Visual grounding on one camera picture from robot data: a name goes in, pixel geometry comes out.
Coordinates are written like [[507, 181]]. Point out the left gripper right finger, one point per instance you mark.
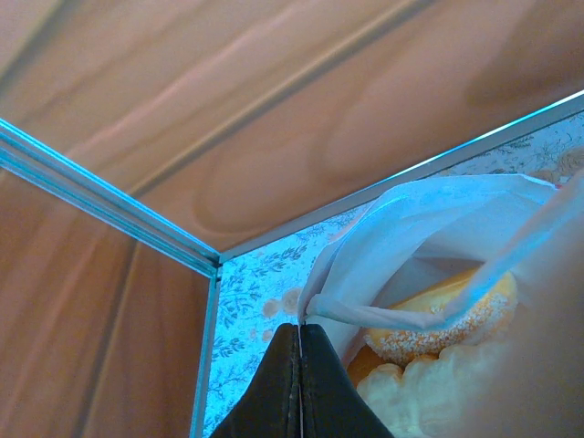
[[328, 401]]

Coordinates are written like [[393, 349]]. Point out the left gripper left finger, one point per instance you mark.
[[274, 401]]

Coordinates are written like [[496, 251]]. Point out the sugar-coated orange bread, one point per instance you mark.
[[410, 342]]

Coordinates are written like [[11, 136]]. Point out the beige striped croissant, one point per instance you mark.
[[433, 392]]

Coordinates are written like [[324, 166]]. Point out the red and white paper bag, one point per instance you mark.
[[410, 219]]

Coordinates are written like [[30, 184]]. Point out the fern print tablecloth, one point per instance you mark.
[[246, 292]]

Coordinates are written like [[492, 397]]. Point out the aluminium enclosure post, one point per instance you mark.
[[91, 191]]

